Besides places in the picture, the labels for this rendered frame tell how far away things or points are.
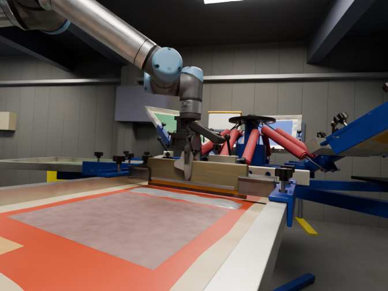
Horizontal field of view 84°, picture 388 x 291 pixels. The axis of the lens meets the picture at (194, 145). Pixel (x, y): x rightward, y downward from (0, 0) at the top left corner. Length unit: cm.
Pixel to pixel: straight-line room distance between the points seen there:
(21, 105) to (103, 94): 213
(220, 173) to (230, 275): 47
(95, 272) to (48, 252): 9
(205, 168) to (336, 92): 389
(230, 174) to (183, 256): 38
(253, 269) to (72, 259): 21
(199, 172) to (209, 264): 42
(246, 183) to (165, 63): 38
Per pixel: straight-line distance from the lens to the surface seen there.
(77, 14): 64
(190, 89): 71
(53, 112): 574
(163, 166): 76
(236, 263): 24
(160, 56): 57
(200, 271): 29
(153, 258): 32
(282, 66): 434
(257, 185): 62
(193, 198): 61
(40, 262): 34
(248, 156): 112
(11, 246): 40
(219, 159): 96
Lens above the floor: 110
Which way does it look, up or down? 1 degrees up
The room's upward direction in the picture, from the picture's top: 3 degrees clockwise
